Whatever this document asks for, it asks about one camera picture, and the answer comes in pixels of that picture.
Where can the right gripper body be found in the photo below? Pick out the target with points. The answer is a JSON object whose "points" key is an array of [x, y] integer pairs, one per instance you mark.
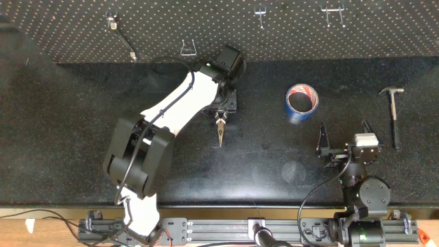
{"points": [[334, 151]]}

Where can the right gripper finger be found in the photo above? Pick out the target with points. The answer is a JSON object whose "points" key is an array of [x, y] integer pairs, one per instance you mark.
{"points": [[323, 140], [367, 128]]}

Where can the hammer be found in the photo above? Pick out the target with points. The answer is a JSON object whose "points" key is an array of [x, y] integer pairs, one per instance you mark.
{"points": [[393, 106]]}

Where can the roll of blue tape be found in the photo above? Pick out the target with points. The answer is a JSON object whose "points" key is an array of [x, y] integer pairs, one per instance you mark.
{"points": [[295, 115]]}

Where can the black and white pliers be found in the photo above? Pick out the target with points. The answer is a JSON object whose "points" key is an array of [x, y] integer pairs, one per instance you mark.
{"points": [[220, 132]]}

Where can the wrench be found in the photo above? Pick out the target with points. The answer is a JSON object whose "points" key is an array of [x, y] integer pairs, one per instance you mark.
{"points": [[123, 40]]}

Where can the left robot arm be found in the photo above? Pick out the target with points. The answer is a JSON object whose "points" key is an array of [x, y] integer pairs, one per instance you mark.
{"points": [[192, 103]]}

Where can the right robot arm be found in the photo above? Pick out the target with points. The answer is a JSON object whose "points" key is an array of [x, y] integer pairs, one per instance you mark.
{"points": [[372, 193]]}

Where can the black pegboard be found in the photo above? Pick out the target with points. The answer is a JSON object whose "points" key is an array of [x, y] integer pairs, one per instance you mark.
{"points": [[308, 34]]}

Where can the metal hook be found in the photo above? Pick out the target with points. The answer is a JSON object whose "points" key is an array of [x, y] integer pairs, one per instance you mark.
{"points": [[188, 54], [108, 14], [328, 17], [261, 19]]}

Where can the small orange object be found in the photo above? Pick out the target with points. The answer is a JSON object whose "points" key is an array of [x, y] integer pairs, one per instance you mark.
{"points": [[424, 238]]}

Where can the white tape piece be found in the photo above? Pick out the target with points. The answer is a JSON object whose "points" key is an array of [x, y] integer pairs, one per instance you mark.
{"points": [[30, 224]]}

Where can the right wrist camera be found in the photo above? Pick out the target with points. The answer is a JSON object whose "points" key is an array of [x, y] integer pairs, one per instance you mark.
{"points": [[365, 140]]}

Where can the mounting rail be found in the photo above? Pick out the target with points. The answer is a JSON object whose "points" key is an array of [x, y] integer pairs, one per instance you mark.
{"points": [[219, 230]]}

